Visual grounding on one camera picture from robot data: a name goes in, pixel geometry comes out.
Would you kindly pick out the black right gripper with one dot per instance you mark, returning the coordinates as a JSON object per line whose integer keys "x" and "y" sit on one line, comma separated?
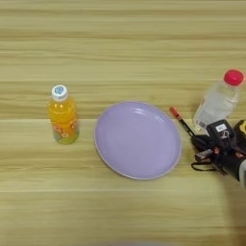
{"x": 227, "y": 158}

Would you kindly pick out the red black marker pen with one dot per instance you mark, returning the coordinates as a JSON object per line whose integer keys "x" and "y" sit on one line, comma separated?
{"x": 179, "y": 118}

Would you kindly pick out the yellow black tape measure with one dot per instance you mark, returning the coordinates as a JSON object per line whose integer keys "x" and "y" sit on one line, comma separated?
{"x": 241, "y": 128}

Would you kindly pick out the orange juice bottle white cap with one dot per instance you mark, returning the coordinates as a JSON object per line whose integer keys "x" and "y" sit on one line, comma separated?
{"x": 63, "y": 118}

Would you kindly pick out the black box with white label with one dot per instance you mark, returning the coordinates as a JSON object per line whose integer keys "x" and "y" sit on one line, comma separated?
{"x": 221, "y": 133}

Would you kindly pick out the clear water bottle red cap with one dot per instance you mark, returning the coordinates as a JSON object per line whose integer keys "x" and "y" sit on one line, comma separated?
{"x": 217, "y": 101}

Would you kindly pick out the purple round plate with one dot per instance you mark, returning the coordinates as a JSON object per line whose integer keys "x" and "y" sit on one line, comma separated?
{"x": 137, "y": 141}

